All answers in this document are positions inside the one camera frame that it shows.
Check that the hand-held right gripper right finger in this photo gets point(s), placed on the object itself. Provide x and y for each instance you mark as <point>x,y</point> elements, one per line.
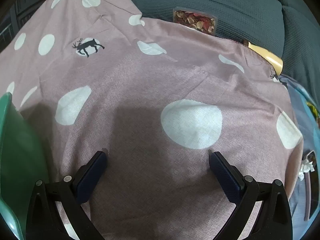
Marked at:
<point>225,177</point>

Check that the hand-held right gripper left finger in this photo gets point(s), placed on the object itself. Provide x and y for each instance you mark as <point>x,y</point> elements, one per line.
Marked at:
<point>92,177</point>

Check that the green plastic plate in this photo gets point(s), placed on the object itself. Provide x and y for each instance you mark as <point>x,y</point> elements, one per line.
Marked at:
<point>20,142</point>

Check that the white crumpled tissue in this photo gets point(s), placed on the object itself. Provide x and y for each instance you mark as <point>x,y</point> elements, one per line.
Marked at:
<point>306,167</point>

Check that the blue printed cloth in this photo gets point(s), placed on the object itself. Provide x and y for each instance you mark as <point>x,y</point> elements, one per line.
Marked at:
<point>305,120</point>

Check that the pink polka dot cloth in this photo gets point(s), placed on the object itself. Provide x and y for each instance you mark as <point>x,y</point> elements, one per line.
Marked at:
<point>140,80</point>

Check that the yellow plastic object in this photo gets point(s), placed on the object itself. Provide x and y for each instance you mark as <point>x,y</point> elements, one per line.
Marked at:
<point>268,57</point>

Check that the clear box of dried petals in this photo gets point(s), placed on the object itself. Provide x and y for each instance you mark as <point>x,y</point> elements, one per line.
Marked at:
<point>195,21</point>

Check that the dark glass cabinet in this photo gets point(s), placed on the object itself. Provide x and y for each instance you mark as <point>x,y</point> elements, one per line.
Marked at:
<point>15,22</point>

